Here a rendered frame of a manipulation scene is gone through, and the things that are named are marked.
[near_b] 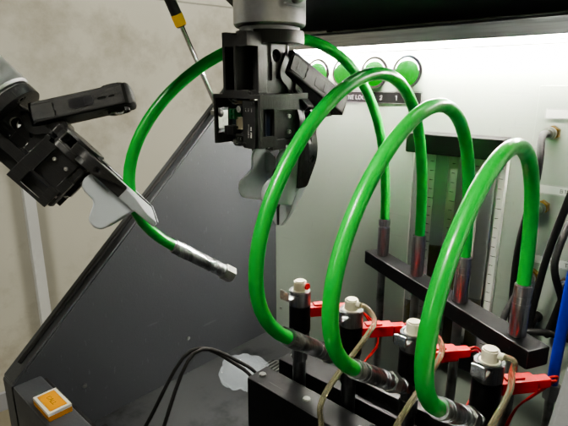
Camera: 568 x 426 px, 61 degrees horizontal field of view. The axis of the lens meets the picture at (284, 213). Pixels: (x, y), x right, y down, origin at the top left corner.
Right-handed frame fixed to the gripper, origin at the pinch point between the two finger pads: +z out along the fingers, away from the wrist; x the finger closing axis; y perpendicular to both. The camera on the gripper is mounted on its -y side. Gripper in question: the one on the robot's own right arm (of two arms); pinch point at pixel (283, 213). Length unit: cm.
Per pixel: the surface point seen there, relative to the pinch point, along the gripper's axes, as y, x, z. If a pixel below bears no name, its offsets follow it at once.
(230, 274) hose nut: 1.1, -8.8, 9.9
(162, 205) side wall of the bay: -3.4, -31.0, 5.2
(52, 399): 21.0, -21.9, 25.2
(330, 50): -12.9, -3.5, -19.0
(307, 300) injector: -2.8, 1.4, 11.8
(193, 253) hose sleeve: 5.5, -10.8, 6.2
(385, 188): -22.2, 0.3, 0.7
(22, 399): 23.1, -27.2, 26.7
